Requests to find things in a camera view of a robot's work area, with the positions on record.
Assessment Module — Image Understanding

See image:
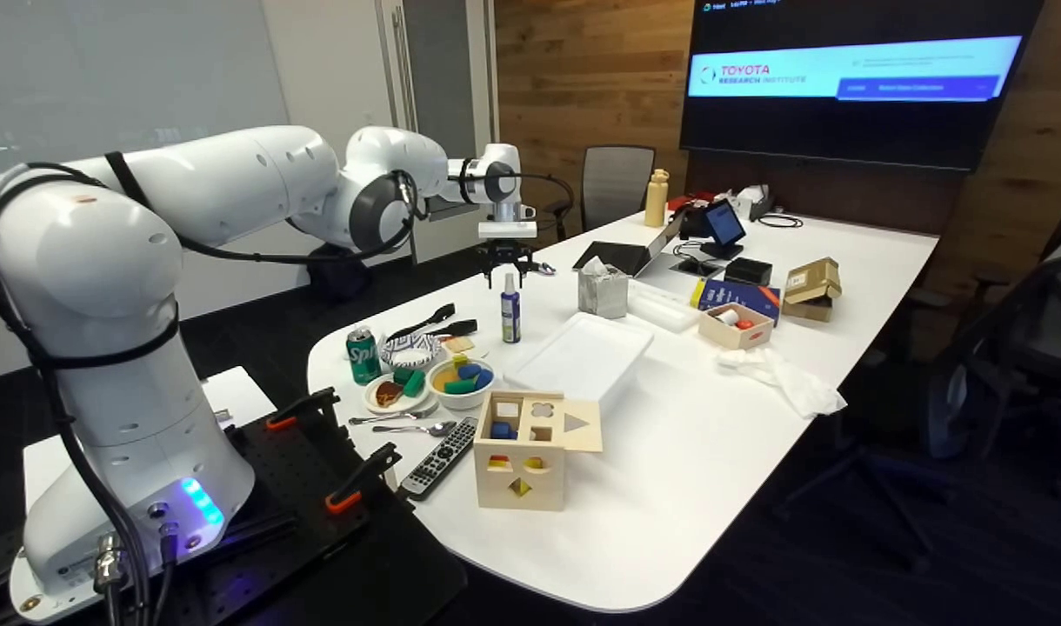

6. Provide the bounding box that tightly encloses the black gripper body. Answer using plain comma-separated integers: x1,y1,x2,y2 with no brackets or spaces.
479,241,539,282

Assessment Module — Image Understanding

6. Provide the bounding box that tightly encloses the blue bottle white cap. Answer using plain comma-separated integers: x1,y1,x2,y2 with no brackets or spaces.
502,273,521,345

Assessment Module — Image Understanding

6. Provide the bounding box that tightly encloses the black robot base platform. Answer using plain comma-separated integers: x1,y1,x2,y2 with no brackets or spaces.
160,390,466,626

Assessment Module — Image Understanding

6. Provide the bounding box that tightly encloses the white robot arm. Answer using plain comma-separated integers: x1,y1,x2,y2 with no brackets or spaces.
0,124,537,624

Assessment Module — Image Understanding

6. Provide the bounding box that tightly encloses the tan wooden bottle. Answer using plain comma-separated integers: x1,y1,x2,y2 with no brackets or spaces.
642,166,673,227

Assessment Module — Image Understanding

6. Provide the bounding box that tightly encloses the grey tissue box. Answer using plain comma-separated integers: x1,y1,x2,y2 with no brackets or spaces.
576,259,628,321

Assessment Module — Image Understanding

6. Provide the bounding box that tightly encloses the black notebook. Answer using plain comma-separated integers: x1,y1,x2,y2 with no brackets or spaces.
574,241,654,278

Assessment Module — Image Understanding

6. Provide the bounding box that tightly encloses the grey office chair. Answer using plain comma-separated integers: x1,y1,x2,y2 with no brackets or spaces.
553,144,654,241

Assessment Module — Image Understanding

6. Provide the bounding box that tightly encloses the white flat box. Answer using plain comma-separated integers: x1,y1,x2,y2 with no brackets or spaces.
506,312,654,408

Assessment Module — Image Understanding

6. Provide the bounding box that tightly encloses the white bowl with toys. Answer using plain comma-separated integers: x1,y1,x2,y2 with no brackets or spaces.
428,358,494,409

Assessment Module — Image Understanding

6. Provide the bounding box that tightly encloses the clear plastic cup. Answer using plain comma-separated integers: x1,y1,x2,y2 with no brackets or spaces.
391,339,435,368

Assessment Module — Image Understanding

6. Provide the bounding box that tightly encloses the green soda can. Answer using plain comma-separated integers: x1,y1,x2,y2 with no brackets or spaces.
344,327,381,386

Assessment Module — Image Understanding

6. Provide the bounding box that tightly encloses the black backpack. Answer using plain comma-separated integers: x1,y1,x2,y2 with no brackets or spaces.
305,243,370,307

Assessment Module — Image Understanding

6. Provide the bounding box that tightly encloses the white plate with food toys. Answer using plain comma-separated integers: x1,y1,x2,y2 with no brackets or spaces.
363,368,430,418

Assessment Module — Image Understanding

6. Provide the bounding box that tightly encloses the black remote control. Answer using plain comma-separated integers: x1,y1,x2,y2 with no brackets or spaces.
401,418,472,501

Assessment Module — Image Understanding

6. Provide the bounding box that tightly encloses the wooden shape sorter box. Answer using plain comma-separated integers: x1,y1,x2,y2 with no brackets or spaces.
472,390,602,513

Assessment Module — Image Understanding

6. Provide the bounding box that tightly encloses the small tablet on stand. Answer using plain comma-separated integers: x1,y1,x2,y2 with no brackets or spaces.
704,201,746,261

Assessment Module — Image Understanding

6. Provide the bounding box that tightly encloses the blue snack package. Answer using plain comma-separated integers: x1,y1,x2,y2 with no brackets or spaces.
688,278,780,321

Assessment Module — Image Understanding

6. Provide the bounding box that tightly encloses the metal spoon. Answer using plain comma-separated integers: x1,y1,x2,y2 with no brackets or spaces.
344,418,457,437

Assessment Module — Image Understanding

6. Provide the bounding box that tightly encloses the small open wooden box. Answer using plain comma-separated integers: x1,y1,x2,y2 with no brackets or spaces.
783,259,843,307

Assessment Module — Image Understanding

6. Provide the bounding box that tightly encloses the clear plastic bag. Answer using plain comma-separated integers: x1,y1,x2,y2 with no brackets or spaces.
717,347,845,418

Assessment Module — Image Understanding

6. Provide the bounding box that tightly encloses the whiteboard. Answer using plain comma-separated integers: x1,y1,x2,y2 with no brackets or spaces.
0,0,285,169

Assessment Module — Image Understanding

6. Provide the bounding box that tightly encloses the black office chair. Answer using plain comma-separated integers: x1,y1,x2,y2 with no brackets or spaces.
917,223,1061,498

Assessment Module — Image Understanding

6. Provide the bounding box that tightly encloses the wall mounted tv screen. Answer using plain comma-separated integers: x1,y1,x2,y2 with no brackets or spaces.
681,0,1044,169

